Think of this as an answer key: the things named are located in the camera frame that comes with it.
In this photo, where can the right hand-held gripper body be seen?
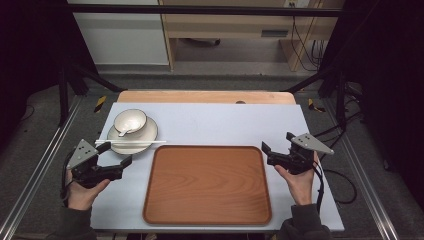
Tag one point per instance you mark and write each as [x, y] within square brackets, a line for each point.
[300, 156]

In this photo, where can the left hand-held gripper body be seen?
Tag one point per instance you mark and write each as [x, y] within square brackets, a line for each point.
[83, 154]

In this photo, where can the white chopstick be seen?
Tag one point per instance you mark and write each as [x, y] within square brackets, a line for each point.
[140, 141]
[133, 144]

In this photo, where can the person's right hand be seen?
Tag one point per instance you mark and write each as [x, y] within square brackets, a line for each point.
[300, 186]

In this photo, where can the person's left hand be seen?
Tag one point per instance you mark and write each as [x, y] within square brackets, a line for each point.
[83, 195]

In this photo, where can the white ceramic spoon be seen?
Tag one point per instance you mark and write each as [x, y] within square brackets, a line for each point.
[128, 128]

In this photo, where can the white plate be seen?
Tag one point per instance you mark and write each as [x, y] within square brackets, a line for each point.
[146, 135]

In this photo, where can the yellow black floor tape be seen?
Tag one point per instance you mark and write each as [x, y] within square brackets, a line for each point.
[313, 106]
[100, 104]

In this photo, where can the white bowl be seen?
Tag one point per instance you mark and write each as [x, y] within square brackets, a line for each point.
[133, 118]

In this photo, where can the black metal stand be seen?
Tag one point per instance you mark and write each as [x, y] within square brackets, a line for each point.
[340, 96]
[62, 86]

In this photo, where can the brown wooden tray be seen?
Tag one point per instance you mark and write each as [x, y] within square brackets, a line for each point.
[206, 185]

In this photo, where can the wooden table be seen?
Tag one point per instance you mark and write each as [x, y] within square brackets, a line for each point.
[200, 97]

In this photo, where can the white cabinet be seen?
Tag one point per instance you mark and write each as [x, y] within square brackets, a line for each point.
[123, 36]

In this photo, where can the black curtain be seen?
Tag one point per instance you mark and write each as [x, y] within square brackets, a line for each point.
[390, 83]
[30, 50]

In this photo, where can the light wooden desk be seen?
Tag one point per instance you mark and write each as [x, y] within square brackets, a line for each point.
[226, 25]

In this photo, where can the aluminium rail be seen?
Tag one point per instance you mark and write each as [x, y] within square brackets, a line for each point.
[363, 180]
[36, 173]

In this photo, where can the black horizontal frame bar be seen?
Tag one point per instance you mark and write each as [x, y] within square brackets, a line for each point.
[200, 10]

